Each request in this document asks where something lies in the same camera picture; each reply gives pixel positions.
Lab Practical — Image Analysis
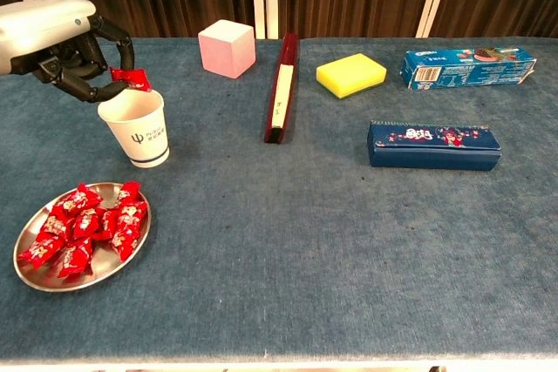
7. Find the long dark red box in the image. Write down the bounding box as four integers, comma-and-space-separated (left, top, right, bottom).
263, 32, 301, 145

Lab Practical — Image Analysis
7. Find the blue Oreo cookie box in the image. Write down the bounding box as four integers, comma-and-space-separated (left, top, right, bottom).
400, 45, 538, 91

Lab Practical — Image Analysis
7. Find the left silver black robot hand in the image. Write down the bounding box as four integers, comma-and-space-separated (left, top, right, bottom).
0, 0, 135, 105

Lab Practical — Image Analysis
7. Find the red candy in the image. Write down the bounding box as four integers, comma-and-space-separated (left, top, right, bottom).
71, 208, 105, 241
109, 66, 153, 92
111, 227, 141, 263
16, 234, 66, 270
40, 213, 73, 242
92, 209, 119, 242
116, 181, 143, 204
56, 237, 95, 280
55, 183, 103, 218
113, 200, 149, 233

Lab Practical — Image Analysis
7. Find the pink foam cube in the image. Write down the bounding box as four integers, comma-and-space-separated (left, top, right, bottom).
197, 18, 257, 80

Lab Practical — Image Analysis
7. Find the yellow sponge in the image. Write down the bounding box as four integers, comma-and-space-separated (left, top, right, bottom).
316, 52, 388, 100

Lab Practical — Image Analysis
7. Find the blue table cloth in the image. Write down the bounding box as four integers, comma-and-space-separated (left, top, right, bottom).
0, 36, 558, 364

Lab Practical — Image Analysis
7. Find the dark blue pencil case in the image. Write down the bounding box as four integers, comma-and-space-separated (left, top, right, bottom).
367, 119, 503, 172

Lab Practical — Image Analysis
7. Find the white paper cup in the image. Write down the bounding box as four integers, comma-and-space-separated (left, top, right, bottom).
97, 87, 171, 169

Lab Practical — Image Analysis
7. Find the silver metal plate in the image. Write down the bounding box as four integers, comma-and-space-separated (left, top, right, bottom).
12, 181, 153, 294

